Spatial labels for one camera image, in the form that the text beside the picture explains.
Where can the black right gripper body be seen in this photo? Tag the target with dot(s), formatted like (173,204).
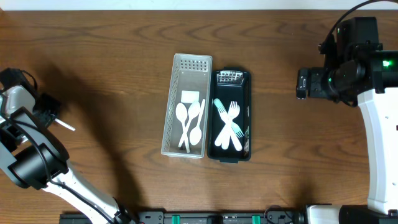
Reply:
(315,82)

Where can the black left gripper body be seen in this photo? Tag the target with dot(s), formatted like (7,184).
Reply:
(47,109)

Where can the dark green plastic basket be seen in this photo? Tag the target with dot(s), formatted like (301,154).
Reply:
(230,84)

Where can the white plastic fork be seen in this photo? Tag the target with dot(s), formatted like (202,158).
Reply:
(227,131)
(225,141)

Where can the pale green plastic fork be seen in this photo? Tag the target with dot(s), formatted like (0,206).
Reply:
(233,113)

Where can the white plastic spoon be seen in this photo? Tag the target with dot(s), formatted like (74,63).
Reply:
(181,114)
(64,124)
(193,111)
(195,134)

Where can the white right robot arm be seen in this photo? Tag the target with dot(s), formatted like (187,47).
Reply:
(368,81)

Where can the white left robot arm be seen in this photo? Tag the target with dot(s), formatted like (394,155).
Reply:
(31,156)

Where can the clear white plastic basket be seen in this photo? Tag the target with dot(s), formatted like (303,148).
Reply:
(189,82)

